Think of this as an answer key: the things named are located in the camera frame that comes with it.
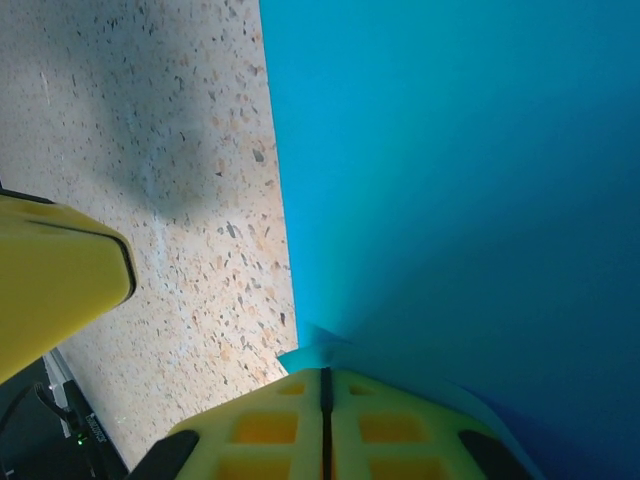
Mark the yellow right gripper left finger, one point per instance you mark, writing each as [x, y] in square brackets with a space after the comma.
[260, 430]

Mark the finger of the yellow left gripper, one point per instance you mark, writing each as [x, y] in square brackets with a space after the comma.
[55, 280]

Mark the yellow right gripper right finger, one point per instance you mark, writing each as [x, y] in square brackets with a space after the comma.
[395, 435]

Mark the blue paper sheet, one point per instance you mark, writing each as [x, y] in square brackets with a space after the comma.
[450, 150]

